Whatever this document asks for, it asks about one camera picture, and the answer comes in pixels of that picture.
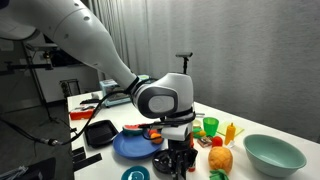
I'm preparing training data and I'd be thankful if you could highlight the black camera on stand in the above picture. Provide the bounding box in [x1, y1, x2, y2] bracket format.
[175, 51, 194, 76]

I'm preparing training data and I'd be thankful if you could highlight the small brown toy box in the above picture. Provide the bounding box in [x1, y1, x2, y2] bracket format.
[196, 135, 213, 148]

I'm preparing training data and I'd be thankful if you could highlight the toy watermelon slice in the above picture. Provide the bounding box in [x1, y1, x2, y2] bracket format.
[122, 124, 145, 137]

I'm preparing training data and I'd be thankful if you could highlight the light blue toaster oven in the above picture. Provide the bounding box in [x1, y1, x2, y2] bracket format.
[99, 74, 152, 108]

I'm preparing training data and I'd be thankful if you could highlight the green plastic cup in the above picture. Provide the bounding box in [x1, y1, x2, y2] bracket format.
[202, 116, 220, 138]

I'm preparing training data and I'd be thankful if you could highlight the orange toy pineapple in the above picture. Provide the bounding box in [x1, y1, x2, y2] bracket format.
[208, 146, 234, 175]

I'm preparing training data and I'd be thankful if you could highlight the green and yellow toy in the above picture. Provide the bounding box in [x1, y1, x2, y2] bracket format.
[192, 127, 207, 139]

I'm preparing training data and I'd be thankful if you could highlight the long black tape strip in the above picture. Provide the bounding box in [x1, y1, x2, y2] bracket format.
[73, 153, 103, 173]

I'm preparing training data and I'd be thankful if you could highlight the short black tape strip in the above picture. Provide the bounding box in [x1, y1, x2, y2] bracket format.
[71, 146, 86, 157]

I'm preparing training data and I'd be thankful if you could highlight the yellow mustard bottle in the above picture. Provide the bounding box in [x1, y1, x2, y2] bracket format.
[224, 122, 237, 146]

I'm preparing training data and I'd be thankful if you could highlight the red cardboard box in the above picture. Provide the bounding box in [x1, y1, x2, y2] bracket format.
[69, 102, 102, 121]

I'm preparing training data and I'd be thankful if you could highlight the black pot lid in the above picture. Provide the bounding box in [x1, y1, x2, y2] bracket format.
[152, 149, 178, 175]

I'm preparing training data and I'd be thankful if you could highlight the blue plate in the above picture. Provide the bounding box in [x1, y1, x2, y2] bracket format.
[112, 129, 164, 160]

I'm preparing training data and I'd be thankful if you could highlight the mint green bowl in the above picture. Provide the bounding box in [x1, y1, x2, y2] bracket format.
[242, 134, 308, 178]

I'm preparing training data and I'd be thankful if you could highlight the black monitor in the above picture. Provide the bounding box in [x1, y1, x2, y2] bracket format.
[49, 46, 83, 68]

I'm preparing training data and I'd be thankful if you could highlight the red toy tomato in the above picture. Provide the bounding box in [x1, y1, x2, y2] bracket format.
[211, 135, 224, 148]

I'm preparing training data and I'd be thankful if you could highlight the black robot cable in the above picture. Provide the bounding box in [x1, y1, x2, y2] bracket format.
[0, 89, 174, 148]

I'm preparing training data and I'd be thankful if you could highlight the toy orange fruit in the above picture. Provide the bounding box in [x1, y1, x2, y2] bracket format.
[150, 132, 164, 145]

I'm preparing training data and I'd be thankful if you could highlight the yellow-green mat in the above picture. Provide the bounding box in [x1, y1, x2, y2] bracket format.
[216, 121, 245, 138]

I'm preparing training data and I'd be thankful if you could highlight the black light stand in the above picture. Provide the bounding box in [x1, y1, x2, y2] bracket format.
[19, 39, 60, 126]

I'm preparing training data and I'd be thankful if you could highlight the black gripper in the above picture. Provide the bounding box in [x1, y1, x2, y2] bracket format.
[167, 138, 199, 180]

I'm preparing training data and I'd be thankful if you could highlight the black baking tray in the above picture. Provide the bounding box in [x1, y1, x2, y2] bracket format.
[83, 119, 120, 149]

